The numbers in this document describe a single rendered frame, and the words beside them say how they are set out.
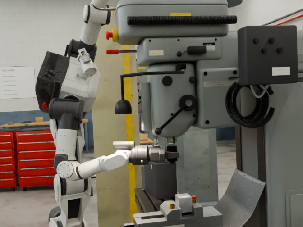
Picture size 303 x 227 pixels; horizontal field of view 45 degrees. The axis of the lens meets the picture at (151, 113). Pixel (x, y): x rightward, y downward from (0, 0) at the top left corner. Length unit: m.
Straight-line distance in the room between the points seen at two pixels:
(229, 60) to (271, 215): 0.68
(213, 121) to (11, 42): 9.62
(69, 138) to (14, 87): 9.09
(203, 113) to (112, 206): 2.08
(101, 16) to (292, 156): 1.09
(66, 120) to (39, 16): 9.25
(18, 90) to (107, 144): 7.59
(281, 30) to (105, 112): 2.19
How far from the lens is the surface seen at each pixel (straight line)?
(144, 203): 1.92
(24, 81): 10.73
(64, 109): 1.73
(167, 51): 1.50
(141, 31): 1.49
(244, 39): 1.35
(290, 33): 1.42
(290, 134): 1.63
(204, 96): 1.53
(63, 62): 1.93
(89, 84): 1.86
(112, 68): 3.31
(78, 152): 2.16
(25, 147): 6.24
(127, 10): 1.50
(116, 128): 3.32
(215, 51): 1.56
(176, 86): 1.52
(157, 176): 1.95
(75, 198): 2.19
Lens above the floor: 1.50
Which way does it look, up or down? 3 degrees down
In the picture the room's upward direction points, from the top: 3 degrees counter-clockwise
